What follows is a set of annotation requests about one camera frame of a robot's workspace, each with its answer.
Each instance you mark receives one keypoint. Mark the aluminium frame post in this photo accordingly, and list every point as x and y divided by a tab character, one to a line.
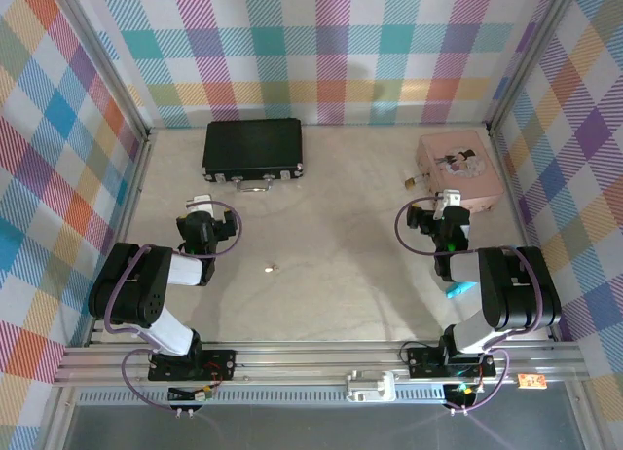
104	65
530	55

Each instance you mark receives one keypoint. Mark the small orange circuit board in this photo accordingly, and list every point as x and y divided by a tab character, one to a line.
531	381

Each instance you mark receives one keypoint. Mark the teal marker pen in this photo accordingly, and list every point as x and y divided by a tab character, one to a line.
460	289

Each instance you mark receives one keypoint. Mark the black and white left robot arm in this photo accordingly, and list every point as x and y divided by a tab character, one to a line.
126	294

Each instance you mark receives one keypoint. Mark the pink tin box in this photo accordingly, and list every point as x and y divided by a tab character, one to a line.
462	172

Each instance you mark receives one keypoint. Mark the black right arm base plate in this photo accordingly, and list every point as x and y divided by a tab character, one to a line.
423	360

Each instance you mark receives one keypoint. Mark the small key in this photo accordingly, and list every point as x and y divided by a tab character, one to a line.
270	269

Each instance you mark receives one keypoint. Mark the silver metal bracket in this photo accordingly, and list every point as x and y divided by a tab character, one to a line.
370	386

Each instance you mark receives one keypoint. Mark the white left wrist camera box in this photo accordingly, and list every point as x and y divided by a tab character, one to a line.
200	204

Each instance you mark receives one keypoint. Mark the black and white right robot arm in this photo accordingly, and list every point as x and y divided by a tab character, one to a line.
511	294

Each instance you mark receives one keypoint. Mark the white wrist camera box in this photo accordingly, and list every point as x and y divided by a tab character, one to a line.
200	204
450	198

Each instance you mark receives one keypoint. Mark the grey metal panel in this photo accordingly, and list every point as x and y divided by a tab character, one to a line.
316	428

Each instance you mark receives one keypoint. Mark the aluminium side rail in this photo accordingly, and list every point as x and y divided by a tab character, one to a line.
124	226
516	216

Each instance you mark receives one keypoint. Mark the aluminium front frame rail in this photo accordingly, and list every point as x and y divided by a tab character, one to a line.
316	360

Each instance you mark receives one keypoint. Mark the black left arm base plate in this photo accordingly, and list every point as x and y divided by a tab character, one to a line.
219	362

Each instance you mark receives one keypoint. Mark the small black connector board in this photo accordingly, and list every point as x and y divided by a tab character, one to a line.
192	395
462	394

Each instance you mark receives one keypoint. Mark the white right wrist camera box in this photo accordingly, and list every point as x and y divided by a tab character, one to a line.
450	198

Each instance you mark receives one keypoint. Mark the small brass padlock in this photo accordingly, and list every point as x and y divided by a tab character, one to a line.
414	181

